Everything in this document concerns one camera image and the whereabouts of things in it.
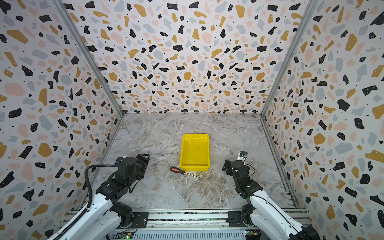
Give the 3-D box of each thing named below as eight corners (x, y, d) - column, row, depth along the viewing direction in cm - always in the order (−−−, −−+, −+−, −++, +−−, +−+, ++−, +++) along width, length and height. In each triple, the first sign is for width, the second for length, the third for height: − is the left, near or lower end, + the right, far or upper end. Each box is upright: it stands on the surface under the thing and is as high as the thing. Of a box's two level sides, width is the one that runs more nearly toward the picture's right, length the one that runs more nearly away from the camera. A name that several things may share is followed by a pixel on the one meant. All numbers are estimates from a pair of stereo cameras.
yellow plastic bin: (179, 171, 93) (178, 166, 87) (183, 138, 109) (182, 132, 104) (209, 171, 93) (210, 166, 88) (208, 138, 110) (209, 132, 104)
